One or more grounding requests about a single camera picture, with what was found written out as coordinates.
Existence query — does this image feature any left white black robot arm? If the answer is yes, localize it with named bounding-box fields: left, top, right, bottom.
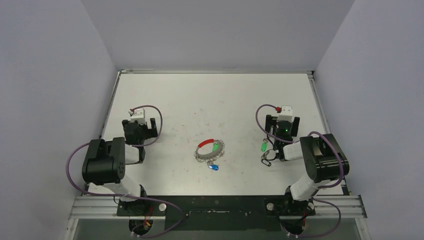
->
left=82, top=118, right=158, bottom=216

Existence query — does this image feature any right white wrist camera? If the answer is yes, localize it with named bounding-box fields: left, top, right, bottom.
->
left=276, top=105, right=294, bottom=123

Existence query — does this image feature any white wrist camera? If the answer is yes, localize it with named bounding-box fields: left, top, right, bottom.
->
left=276, top=105, right=294, bottom=123
left=129, top=108, right=147, bottom=125

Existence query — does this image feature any black key tag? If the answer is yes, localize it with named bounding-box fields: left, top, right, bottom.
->
left=261, top=159, right=272, bottom=167

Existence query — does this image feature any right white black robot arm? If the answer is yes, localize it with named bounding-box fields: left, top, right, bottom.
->
left=261, top=114, right=350, bottom=216

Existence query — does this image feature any green capped key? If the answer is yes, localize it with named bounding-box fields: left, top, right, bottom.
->
left=260, top=138, right=268, bottom=152

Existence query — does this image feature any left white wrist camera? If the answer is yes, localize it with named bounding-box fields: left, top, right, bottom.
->
left=129, top=108, right=147, bottom=125

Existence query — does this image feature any aluminium frame rail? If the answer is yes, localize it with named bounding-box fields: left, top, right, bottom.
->
left=68, top=195, right=368, bottom=220

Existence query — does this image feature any green key tag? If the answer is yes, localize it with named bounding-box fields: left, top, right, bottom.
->
left=212, top=143, right=220, bottom=152

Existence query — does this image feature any blue key tag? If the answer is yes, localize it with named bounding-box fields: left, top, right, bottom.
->
left=208, top=164, right=219, bottom=171

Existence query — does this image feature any large keyring with red sleeve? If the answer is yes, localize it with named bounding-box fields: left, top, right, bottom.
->
left=193, top=138, right=225, bottom=165

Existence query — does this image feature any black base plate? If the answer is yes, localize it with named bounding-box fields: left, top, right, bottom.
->
left=116, top=195, right=316, bottom=232

